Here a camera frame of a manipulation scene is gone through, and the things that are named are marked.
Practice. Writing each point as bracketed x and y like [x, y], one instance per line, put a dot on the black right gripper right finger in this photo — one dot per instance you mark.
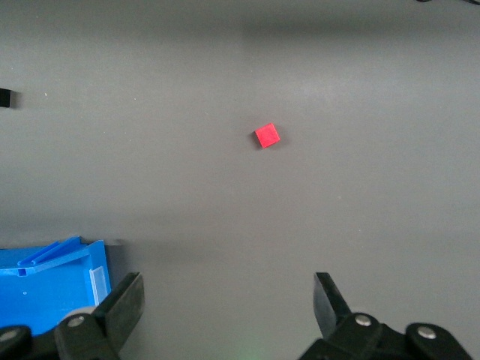
[333, 311]

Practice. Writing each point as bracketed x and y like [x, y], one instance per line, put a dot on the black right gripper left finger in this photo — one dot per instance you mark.
[116, 311]

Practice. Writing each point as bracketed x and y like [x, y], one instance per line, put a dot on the small red cube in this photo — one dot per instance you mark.
[267, 135]

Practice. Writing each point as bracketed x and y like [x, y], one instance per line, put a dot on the small black cube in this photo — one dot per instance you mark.
[4, 98]

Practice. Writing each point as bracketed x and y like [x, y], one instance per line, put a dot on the blue plastic storage bin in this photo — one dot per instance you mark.
[48, 292]

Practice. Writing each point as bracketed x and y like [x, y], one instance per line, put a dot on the dark grey table mat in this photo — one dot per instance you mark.
[225, 225]

